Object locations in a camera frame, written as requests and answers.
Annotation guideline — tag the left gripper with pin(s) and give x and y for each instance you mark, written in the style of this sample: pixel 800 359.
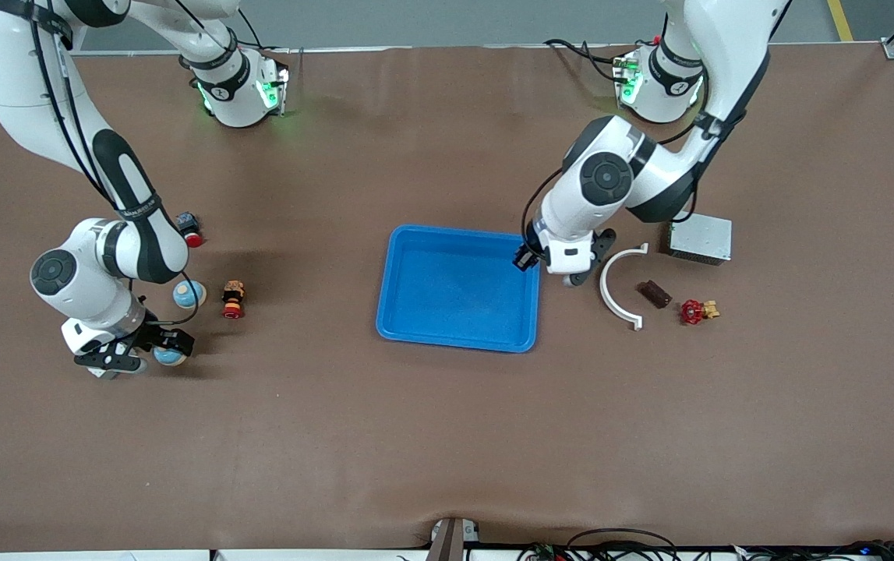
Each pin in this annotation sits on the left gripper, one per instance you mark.
pixel 527 257

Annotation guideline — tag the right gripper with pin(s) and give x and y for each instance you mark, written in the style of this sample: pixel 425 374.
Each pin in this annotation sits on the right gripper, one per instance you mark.
pixel 157 336

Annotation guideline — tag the light blue desk bell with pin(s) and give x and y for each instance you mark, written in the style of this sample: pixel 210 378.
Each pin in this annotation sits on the light blue desk bell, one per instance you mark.
pixel 186 294
pixel 170 358

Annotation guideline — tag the long dark brown capacitor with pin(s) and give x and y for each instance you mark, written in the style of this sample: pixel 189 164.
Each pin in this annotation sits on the long dark brown capacitor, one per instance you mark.
pixel 654 294

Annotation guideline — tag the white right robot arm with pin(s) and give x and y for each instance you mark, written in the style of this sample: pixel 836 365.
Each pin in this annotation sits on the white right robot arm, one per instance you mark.
pixel 143 234

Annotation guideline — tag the blue plastic tray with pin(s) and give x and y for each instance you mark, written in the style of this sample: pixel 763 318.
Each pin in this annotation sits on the blue plastic tray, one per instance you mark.
pixel 454 288

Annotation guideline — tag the white semicircular pipe clamp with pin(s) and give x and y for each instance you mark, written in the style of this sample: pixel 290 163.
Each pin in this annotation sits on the white semicircular pipe clamp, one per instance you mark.
pixel 607 292

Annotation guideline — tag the black red push button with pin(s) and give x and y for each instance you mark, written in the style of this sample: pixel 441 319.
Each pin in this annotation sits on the black red push button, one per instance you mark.
pixel 192 238

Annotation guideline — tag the brass valve red handwheel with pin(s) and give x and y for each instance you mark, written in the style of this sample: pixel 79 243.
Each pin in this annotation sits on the brass valve red handwheel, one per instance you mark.
pixel 692 312

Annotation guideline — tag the silver metal power supply box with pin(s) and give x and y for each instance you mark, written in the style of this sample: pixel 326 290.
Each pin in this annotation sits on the silver metal power supply box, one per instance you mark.
pixel 702 238

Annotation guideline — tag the red yellow emergency stop switch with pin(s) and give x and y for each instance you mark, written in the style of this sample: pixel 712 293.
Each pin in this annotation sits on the red yellow emergency stop switch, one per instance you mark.
pixel 233 300

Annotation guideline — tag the metal table edge bracket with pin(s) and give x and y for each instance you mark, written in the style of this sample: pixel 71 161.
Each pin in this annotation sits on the metal table edge bracket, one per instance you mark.
pixel 446 541

